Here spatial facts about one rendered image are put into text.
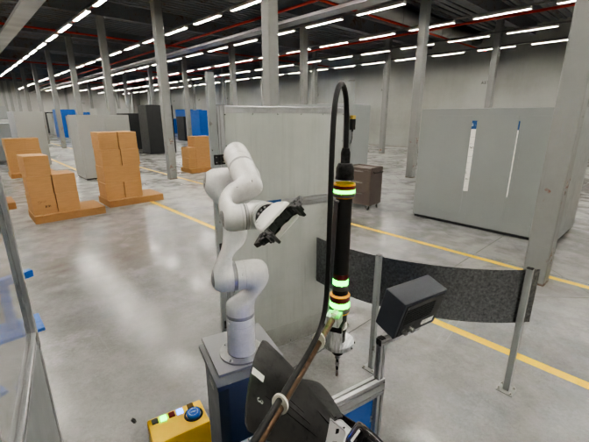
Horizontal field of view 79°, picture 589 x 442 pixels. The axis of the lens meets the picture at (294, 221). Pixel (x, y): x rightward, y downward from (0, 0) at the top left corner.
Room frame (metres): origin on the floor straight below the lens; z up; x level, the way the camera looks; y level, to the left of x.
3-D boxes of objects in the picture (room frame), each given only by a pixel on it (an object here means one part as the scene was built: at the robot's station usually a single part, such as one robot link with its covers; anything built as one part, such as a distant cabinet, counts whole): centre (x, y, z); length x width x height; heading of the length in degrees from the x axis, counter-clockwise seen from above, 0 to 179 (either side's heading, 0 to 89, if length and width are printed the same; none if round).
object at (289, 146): (2.72, 0.04, 1.10); 1.21 x 0.06 x 2.20; 122
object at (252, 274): (1.36, 0.20, 1.25); 0.19 x 0.12 x 0.24; 110
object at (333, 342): (0.69, -0.09, 1.49); 0.09 x 0.07 x 0.10; 157
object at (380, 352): (1.28, -0.36, 0.96); 0.03 x 0.03 x 0.20; 32
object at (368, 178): (7.64, -1.51, 0.45); 0.68 x 0.47 x 0.90; 46
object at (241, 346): (1.34, 0.23, 1.03); 0.19 x 0.19 x 0.18
